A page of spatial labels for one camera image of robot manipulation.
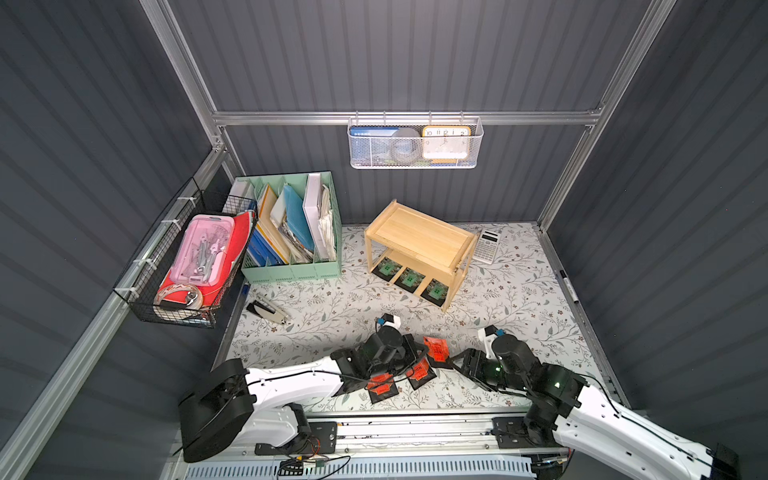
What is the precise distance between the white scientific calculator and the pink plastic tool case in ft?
2.73

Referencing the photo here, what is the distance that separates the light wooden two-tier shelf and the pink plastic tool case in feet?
1.27

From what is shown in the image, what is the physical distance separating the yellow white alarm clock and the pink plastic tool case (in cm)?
60

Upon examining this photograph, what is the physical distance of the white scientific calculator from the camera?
111cm
